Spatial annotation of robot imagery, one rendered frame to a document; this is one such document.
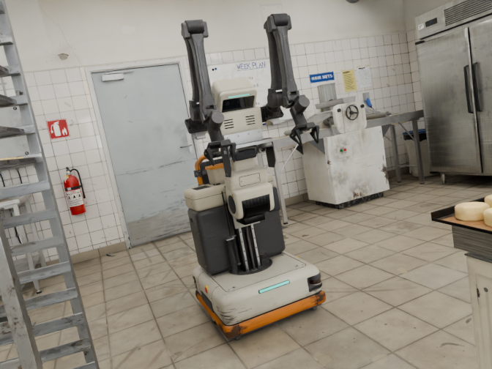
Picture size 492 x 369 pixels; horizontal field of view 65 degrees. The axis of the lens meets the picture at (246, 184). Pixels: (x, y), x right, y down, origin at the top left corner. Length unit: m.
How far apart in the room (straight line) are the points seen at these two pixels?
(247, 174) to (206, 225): 0.43
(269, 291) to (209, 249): 0.44
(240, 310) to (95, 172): 2.93
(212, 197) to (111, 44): 2.90
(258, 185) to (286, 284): 0.57
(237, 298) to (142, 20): 3.60
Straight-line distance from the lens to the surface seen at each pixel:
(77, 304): 1.45
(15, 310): 0.99
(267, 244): 2.47
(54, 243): 1.40
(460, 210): 0.71
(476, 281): 0.76
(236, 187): 2.06
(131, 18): 4.91
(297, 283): 2.24
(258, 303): 2.17
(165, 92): 4.80
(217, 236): 2.33
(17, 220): 1.41
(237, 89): 2.02
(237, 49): 5.13
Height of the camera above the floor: 1.11
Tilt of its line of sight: 8 degrees down
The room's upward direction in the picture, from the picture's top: 11 degrees counter-clockwise
